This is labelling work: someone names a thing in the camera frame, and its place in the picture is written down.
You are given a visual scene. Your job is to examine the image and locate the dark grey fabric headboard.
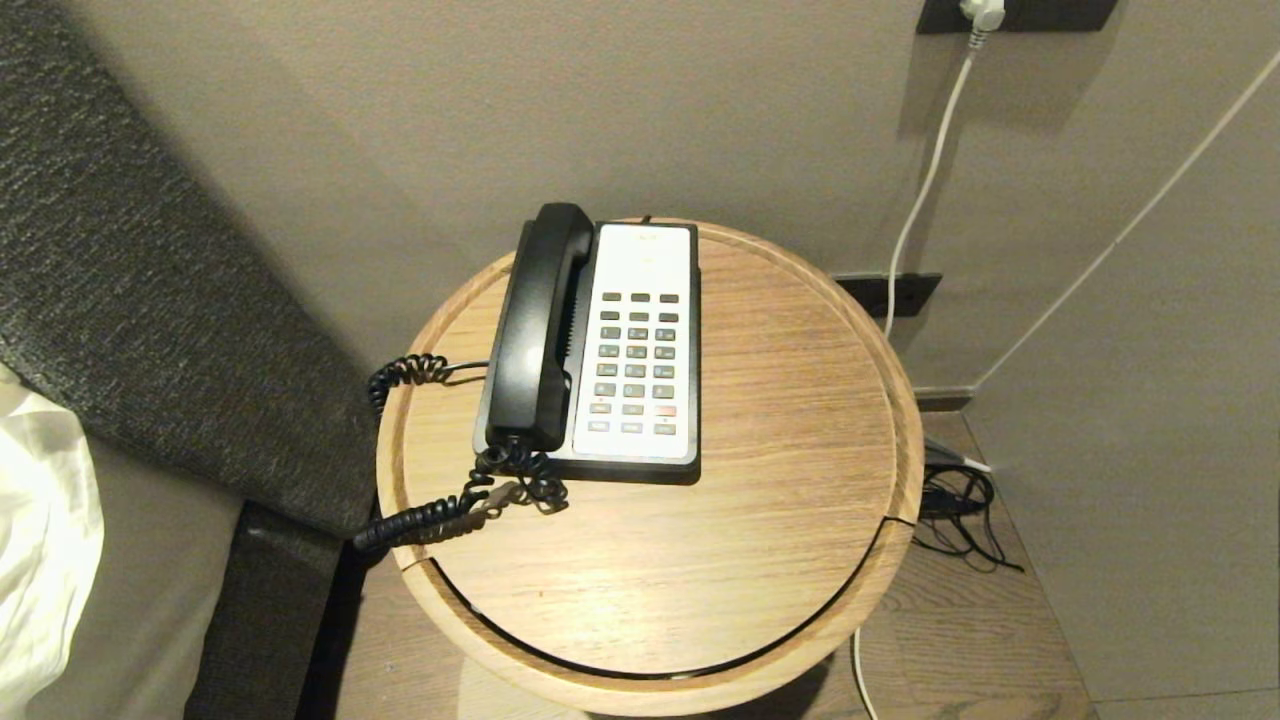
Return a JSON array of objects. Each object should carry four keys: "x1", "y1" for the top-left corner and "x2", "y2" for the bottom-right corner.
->
[{"x1": 0, "y1": 0, "x2": 387, "y2": 720}]

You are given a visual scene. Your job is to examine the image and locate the small black wall socket plate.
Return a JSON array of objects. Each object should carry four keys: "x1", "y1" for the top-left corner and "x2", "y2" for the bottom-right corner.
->
[{"x1": 833, "y1": 272, "x2": 943, "y2": 319}]

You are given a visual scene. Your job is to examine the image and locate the black phone cord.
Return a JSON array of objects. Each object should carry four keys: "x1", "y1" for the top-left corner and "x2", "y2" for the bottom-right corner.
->
[{"x1": 352, "y1": 353, "x2": 571, "y2": 554}]

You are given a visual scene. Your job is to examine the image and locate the transparent umbrella white tip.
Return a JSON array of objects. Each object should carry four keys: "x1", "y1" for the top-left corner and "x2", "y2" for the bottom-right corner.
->
[{"x1": 925, "y1": 437, "x2": 993, "y2": 474}]

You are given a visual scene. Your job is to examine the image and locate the black telephone handset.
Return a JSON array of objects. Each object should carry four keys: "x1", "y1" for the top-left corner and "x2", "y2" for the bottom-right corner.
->
[{"x1": 484, "y1": 203, "x2": 597, "y2": 453}]

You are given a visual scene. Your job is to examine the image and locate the round wooden side table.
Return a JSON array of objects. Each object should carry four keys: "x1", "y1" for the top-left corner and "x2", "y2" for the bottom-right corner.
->
[{"x1": 375, "y1": 216, "x2": 926, "y2": 718}]

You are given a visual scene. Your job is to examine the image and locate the white power cable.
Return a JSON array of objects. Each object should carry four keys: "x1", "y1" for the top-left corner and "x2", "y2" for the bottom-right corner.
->
[{"x1": 852, "y1": 28, "x2": 986, "y2": 720}]

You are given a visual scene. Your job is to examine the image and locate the black white keypad phone base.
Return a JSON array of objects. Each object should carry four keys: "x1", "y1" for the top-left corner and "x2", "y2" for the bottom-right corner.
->
[{"x1": 545, "y1": 220, "x2": 701, "y2": 486}]

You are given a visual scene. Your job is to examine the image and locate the black power adapter with cables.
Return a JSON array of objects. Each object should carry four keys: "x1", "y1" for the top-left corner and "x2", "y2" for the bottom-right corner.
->
[{"x1": 915, "y1": 465, "x2": 1026, "y2": 576}]

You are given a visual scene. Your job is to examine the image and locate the black wall socket panel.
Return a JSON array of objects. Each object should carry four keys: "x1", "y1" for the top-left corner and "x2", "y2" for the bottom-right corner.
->
[{"x1": 917, "y1": 0, "x2": 1118, "y2": 35}]

